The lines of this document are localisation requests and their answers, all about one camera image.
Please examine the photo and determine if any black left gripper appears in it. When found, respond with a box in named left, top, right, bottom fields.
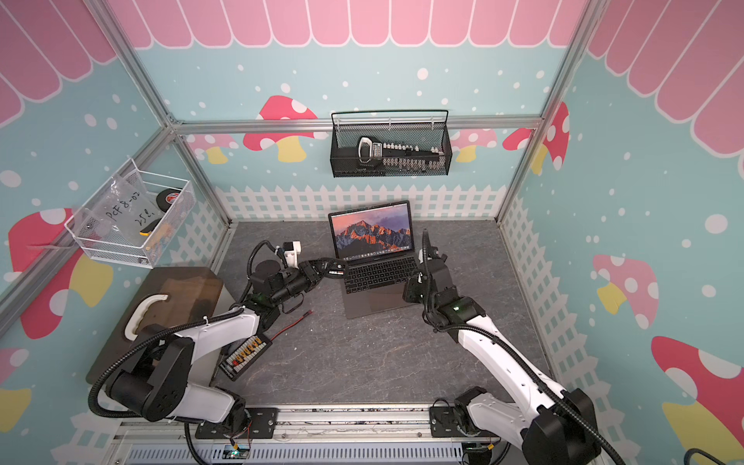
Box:
left=271, top=258, right=334, bottom=305

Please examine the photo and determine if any grey laptop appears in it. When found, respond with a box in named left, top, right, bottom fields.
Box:
left=329, top=201, right=417, bottom=320

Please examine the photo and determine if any black wireless mouse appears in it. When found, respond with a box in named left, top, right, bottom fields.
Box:
left=316, top=258, right=347, bottom=279

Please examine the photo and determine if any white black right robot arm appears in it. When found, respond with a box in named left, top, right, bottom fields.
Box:
left=403, top=234, right=624, bottom=464

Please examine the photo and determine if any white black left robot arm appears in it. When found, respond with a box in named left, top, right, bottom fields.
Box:
left=88, top=240, right=346, bottom=463

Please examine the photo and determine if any black terminal strip board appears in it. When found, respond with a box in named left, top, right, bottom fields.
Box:
left=218, top=333, right=273, bottom=382

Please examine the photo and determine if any socket set in basket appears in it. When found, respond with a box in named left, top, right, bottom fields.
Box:
left=356, top=137, right=449, bottom=176

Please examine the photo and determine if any black tape roll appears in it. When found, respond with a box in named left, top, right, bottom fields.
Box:
left=156, top=188, right=181, bottom=212

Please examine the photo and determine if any yellow black tool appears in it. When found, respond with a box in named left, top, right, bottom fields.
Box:
left=139, top=219, right=160, bottom=236

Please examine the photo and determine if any clear plastic bag with writing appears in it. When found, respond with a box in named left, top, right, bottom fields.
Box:
left=90, top=174, right=163, bottom=246

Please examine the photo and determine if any red black wire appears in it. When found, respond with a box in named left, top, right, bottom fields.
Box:
left=270, top=309, right=315, bottom=343

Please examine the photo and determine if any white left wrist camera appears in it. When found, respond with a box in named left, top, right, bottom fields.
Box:
left=282, top=241, right=301, bottom=269

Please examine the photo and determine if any brown case with white handle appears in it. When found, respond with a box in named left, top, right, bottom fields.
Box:
left=85, top=267, right=234, bottom=384

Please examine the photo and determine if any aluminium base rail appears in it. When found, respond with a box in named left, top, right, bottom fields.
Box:
left=104, top=403, right=524, bottom=464

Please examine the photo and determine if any black wire mesh basket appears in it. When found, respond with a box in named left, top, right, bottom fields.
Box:
left=329, top=110, right=453, bottom=178

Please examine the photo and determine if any white wire wall basket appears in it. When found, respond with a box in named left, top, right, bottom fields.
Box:
left=65, top=159, right=197, bottom=269

